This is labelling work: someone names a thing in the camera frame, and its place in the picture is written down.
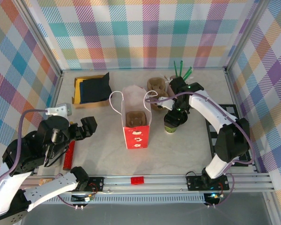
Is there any purple cable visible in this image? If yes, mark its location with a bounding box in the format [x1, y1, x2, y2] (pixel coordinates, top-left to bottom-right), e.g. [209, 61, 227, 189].
[144, 91, 255, 209]
[0, 109, 82, 210]

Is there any red toy microphone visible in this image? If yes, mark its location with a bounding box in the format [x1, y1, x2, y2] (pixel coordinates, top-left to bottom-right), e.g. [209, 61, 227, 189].
[62, 140, 76, 171]

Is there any aluminium side rail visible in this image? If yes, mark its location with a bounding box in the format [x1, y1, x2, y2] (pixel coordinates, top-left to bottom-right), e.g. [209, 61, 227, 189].
[224, 67, 258, 173]
[45, 70, 64, 113]

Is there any pink straw pot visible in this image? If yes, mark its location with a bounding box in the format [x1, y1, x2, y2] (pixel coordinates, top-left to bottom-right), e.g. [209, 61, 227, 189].
[166, 75, 178, 97]

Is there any dark navy napkin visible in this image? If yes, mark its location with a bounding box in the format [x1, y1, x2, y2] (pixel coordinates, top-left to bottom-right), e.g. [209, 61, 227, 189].
[79, 72, 113, 104]

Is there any brown cardboard napkin tray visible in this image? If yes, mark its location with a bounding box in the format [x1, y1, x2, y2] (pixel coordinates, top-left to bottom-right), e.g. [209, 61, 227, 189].
[71, 74, 113, 110]

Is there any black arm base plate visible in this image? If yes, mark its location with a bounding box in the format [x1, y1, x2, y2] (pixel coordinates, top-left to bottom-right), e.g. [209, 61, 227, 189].
[186, 174, 230, 191]
[84, 177, 105, 193]

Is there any stack of pulp cup carriers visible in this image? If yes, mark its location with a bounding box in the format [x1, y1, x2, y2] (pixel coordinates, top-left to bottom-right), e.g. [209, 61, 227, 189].
[147, 77, 171, 112]

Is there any aluminium frame post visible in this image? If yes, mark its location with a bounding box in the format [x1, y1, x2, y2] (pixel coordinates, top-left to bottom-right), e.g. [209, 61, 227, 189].
[224, 0, 272, 71]
[14, 0, 64, 78]

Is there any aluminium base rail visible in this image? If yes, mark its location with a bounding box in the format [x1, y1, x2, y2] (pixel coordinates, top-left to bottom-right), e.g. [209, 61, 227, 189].
[16, 174, 276, 195]

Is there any black grey checkerboard mat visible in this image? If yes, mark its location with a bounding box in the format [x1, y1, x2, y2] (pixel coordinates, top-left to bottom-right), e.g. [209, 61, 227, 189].
[205, 104, 255, 167]

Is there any brown pulp cup carrier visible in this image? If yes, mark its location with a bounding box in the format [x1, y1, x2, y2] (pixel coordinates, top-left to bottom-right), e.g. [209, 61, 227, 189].
[126, 110, 148, 128]

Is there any blue napkin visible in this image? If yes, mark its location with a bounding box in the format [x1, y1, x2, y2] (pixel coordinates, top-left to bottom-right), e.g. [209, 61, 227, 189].
[79, 79, 85, 104]

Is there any slotted grey cable duct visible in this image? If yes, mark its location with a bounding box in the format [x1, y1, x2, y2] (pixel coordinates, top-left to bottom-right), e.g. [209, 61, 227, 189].
[35, 194, 206, 205]

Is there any small controller board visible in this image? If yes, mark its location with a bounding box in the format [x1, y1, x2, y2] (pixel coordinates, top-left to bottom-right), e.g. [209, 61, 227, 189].
[205, 192, 225, 200]
[71, 194, 96, 203]

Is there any red white paper gift bag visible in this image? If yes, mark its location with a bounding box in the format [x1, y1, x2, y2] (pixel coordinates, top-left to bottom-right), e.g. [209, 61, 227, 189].
[109, 85, 158, 150]

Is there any yellow napkin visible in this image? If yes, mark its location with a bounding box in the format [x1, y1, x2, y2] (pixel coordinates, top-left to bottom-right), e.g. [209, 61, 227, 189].
[74, 78, 85, 105]

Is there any red toy brick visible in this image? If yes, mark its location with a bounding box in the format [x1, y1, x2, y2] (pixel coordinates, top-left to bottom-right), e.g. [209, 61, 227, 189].
[130, 176, 145, 185]

